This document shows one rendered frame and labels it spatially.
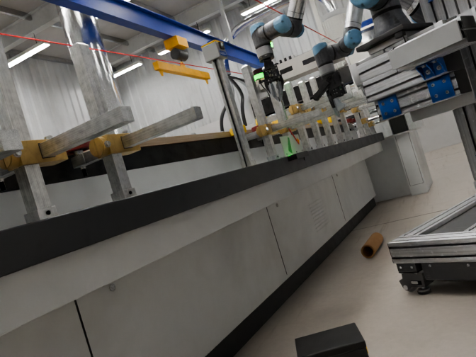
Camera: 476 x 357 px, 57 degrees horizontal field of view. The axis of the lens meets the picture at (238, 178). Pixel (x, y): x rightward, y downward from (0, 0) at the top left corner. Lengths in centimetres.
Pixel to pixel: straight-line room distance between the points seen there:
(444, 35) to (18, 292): 143
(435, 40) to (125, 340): 137
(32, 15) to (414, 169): 786
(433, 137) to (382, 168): 624
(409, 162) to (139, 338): 371
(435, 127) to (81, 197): 1012
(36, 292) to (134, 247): 29
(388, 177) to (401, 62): 321
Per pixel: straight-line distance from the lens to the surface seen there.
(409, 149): 468
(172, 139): 173
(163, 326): 151
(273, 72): 203
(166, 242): 125
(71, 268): 102
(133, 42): 1228
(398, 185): 486
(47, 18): 980
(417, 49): 171
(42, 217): 97
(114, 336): 136
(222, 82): 181
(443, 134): 1104
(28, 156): 99
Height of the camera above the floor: 66
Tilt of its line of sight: level
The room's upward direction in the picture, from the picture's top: 17 degrees counter-clockwise
